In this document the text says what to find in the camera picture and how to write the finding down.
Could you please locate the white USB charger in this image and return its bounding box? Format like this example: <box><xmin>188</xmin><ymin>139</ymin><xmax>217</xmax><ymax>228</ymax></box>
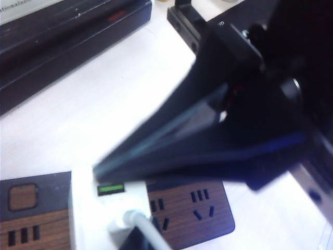
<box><xmin>70</xmin><ymin>166</ymin><xmax>153</xmax><ymax>250</ymax></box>

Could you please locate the white book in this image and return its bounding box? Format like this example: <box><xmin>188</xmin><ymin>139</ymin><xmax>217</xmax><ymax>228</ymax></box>
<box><xmin>0</xmin><ymin>0</ymin><xmax>68</xmax><ymax>26</ymax></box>

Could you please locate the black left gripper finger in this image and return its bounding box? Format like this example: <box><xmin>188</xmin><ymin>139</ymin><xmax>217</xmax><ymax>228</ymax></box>
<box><xmin>121</xmin><ymin>226</ymin><xmax>156</xmax><ymax>250</ymax></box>

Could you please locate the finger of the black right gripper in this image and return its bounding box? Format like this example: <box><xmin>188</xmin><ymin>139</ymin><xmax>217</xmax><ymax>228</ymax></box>
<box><xmin>92</xmin><ymin>23</ymin><xmax>231</xmax><ymax>175</ymax></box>
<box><xmin>93</xmin><ymin>88</ymin><xmax>312</xmax><ymax>193</ymax></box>

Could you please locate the black power strip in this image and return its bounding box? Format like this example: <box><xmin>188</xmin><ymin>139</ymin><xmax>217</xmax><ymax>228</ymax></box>
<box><xmin>0</xmin><ymin>170</ymin><xmax>236</xmax><ymax>250</ymax></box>

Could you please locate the dark navy flat box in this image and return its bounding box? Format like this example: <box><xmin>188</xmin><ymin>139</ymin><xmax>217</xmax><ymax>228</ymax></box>
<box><xmin>0</xmin><ymin>0</ymin><xmax>153</xmax><ymax>91</ymax></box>
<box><xmin>0</xmin><ymin>15</ymin><xmax>153</xmax><ymax>117</ymax></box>

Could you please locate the white charger cable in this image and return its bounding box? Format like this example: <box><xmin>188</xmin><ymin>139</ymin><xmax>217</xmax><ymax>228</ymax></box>
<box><xmin>122</xmin><ymin>209</ymin><xmax>172</xmax><ymax>250</ymax></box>

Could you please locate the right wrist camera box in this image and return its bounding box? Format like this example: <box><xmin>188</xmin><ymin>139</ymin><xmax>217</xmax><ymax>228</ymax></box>
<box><xmin>214</xmin><ymin>20</ymin><xmax>264</xmax><ymax>70</ymax></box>

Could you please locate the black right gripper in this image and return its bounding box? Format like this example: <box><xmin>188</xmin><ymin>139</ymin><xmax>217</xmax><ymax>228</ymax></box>
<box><xmin>166</xmin><ymin>0</ymin><xmax>333</xmax><ymax>224</ymax></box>

